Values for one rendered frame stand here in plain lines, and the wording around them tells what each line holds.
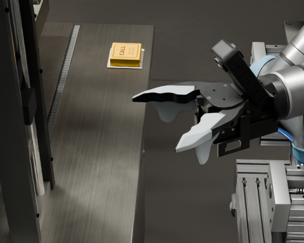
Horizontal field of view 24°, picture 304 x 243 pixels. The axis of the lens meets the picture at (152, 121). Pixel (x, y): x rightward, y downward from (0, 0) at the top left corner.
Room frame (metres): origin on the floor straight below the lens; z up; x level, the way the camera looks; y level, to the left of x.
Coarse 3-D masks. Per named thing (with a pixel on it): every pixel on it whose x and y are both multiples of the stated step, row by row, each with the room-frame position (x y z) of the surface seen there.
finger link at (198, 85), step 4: (172, 84) 0.84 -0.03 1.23; (176, 84) 0.84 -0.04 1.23; (180, 84) 0.84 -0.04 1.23; (184, 84) 0.84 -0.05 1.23; (188, 84) 0.84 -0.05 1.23; (192, 84) 0.84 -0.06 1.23; (196, 84) 0.84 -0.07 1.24; (200, 84) 0.84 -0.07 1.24; (204, 84) 0.84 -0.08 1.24; (196, 88) 0.83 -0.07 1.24; (196, 92) 0.82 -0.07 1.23
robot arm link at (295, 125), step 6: (282, 120) 0.90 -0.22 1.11; (288, 120) 0.89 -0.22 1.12; (294, 120) 0.88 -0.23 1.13; (300, 120) 0.86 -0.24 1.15; (288, 126) 0.89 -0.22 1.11; (294, 126) 0.87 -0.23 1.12; (300, 126) 0.86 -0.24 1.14; (294, 132) 0.87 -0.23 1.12; (300, 132) 0.86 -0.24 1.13; (294, 138) 0.87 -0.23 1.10; (300, 138) 0.85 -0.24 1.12; (294, 144) 0.87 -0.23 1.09; (300, 144) 0.85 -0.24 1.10; (294, 150) 0.86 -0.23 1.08; (300, 150) 0.85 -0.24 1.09; (294, 156) 0.86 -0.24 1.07; (300, 156) 0.85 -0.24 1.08; (300, 162) 0.85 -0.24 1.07
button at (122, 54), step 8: (112, 48) 1.41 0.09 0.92; (120, 48) 1.41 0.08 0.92; (128, 48) 1.41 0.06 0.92; (136, 48) 1.41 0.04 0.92; (112, 56) 1.37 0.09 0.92; (120, 56) 1.37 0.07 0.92; (128, 56) 1.37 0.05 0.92; (136, 56) 1.37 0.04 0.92; (112, 64) 1.36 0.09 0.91; (120, 64) 1.36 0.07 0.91; (128, 64) 1.36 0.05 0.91; (136, 64) 1.36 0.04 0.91
